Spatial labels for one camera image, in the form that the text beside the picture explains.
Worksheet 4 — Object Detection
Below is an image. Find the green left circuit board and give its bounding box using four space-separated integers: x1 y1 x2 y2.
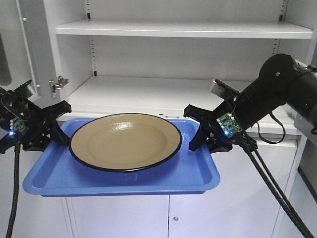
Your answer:
10 117 27 132

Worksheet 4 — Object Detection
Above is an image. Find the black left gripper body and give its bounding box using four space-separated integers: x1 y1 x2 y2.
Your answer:
0 85 56 156

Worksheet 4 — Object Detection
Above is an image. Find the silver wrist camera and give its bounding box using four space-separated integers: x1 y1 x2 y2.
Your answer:
17 80 36 98
208 79 239 99

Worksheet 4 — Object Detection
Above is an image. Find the right braided black cable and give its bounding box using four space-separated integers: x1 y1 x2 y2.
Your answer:
234 131 315 238

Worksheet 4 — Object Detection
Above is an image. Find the green circuit board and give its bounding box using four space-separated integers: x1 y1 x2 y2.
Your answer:
216 113 243 138
10 117 27 132

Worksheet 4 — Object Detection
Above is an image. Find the green right circuit board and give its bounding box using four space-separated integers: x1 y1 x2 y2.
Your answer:
216 113 243 138

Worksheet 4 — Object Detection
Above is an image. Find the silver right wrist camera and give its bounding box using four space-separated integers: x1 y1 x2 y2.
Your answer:
208 79 239 99

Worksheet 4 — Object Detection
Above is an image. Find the silver cabinet door hinge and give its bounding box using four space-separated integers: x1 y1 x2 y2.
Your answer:
49 75 69 98

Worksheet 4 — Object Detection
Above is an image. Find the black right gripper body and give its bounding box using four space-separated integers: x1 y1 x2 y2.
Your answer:
206 98 245 153

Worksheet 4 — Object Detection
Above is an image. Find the blue plastic tray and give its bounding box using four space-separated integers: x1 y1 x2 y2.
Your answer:
23 119 220 197

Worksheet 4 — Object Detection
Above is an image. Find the beige plate with black rim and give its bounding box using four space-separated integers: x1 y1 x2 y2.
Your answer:
69 113 182 172

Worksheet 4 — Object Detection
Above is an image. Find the white metal cabinet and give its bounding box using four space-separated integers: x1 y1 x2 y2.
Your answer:
44 0 317 238

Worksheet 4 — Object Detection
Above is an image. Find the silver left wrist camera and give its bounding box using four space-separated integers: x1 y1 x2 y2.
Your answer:
17 80 36 98

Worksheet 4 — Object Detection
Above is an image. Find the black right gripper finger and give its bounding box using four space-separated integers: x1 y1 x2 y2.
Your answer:
189 124 210 151
183 104 211 123

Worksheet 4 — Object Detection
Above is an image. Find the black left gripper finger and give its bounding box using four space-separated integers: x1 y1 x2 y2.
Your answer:
49 101 72 117
51 121 70 147

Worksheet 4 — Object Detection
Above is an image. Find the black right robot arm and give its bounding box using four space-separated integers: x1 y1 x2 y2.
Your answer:
184 54 317 153

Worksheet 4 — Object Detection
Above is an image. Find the braided black cable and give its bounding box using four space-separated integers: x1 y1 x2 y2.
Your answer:
4 135 23 238
234 131 315 238

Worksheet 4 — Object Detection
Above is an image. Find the white cabinet door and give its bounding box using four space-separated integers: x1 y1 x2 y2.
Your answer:
0 0 60 103

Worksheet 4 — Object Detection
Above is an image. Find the left braided black cable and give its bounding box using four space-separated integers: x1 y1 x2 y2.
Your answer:
4 135 23 238

